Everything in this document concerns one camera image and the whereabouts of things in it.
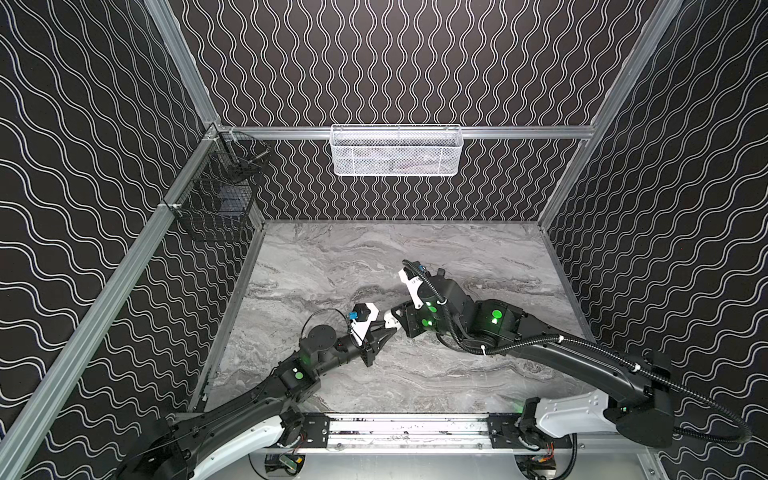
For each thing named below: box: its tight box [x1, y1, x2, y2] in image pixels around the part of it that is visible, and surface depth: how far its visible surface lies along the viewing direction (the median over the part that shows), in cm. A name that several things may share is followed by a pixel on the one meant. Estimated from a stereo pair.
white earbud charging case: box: [383, 310, 402, 330], surface depth 72 cm
